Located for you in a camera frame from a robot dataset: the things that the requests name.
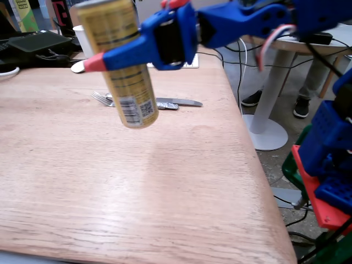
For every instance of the green clamp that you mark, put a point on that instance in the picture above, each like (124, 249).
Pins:
(292, 170)
(332, 253)

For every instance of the yellow green carton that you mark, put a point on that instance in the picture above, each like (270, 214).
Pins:
(26, 16)

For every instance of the grey floor plate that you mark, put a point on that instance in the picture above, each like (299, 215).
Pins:
(286, 196)

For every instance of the white computer mouse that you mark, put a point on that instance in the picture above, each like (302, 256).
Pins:
(78, 66)

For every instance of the white keyboard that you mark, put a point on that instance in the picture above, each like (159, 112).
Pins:
(194, 61)

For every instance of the black power adapter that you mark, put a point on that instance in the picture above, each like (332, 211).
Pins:
(316, 38)

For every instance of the red wrist camera mount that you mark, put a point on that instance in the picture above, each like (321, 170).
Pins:
(177, 3)

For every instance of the white round pedestal table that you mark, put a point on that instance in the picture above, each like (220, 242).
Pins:
(270, 110)

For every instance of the black laptop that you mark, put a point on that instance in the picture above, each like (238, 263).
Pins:
(4, 27)

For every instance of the blue gripper black motor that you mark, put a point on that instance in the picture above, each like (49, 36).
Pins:
(168, 44)

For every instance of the large white paper cup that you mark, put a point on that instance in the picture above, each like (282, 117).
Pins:
(82, 38)

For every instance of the black flat device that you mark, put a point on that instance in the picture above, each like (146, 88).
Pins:
(38, 41)

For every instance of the fork with short tape wrap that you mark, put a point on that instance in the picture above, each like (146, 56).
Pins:
(109, 96)

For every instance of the grey trouser leg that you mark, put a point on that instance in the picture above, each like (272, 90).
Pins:
(313, 79)

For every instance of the yellow energy drink can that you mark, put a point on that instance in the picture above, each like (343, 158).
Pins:
(123, 82)

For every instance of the black sneaker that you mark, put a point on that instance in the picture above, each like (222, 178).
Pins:
(252, 99)
(301, 108)

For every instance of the silver table knife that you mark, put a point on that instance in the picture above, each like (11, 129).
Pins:
(187, 102)

